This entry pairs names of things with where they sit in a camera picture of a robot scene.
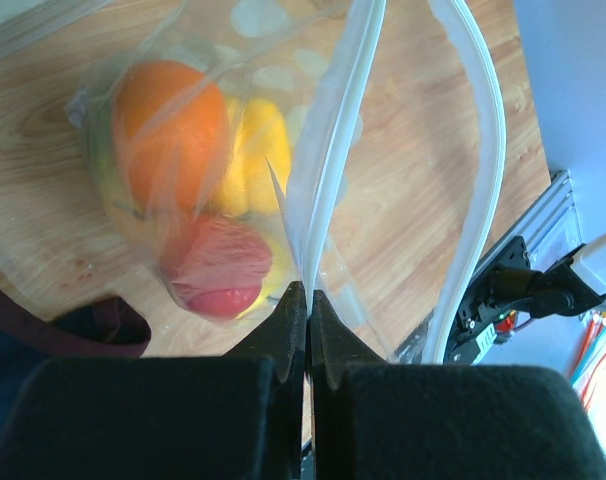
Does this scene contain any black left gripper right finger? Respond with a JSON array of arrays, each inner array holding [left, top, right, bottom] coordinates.
[[310, 292, 606, 479]]

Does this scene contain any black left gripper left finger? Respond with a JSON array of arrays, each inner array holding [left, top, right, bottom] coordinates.
[[0, 282, 306, 479]]

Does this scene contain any clear dotted zip top bag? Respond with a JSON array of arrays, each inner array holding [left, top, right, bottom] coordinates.
[[65, 1, 506, 364]]

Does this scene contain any orange fruit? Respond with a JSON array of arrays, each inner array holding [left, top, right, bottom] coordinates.
[[112, 60, 229, 210]]

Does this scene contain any orange green mango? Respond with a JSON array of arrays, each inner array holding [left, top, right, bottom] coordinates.
[[84, 100, 134, 211]]

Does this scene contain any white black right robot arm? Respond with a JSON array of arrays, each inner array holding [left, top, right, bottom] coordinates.
[[486, 233, 606, 319]]

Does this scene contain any dark navy cloth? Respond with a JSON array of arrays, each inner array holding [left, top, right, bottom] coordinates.
[[0, 290, 151, 430]]

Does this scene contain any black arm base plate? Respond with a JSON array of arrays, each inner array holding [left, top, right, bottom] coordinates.
[[443, 236, 534, 365]]

